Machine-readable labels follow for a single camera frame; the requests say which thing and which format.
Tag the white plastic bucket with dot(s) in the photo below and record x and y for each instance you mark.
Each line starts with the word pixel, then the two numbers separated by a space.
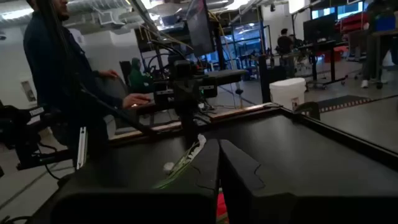
pixel 287 91

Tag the person's hand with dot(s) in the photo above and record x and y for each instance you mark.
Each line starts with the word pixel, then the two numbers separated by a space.
pixel 136 100

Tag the silver aluminium bar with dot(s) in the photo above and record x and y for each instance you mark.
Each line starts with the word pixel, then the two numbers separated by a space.
pixel 82 147

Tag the black clamp post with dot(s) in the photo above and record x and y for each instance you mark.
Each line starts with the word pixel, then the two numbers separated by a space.
pixel 308 110

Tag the light wooden side board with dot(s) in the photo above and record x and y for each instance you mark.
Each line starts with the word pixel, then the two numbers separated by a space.
pixel 242 111

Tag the black equipment mount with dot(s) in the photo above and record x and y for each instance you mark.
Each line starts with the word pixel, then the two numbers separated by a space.
pixel 25 137

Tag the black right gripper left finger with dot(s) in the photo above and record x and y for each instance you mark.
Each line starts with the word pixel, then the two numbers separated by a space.
pixel 205 168

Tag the black computer monitor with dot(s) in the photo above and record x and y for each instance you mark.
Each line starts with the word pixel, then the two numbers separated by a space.
pixel 200 28

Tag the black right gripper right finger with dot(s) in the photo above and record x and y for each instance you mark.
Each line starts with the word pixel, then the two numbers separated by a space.
pixel 239 174

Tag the grey desk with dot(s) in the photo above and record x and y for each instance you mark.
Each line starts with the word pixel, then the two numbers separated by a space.
pixel 227 76

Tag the black floor mat striped edge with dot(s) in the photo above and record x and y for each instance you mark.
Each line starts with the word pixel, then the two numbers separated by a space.
pixel 342 102

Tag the black pedestal cabinet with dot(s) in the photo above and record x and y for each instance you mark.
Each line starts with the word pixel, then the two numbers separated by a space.
pixel 272 84

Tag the black standing desk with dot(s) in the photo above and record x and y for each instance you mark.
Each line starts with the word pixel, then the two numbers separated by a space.
pixel 331 62

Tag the person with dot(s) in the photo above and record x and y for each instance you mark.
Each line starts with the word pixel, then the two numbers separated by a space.
pixel 138 79
pixel 284 43
pixel 371 62
pixel 53 62

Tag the black television screen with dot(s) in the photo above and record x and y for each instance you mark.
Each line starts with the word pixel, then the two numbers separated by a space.
pixel 320 29

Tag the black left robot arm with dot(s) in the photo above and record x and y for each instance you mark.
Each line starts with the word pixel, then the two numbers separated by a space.
pixel 186 99

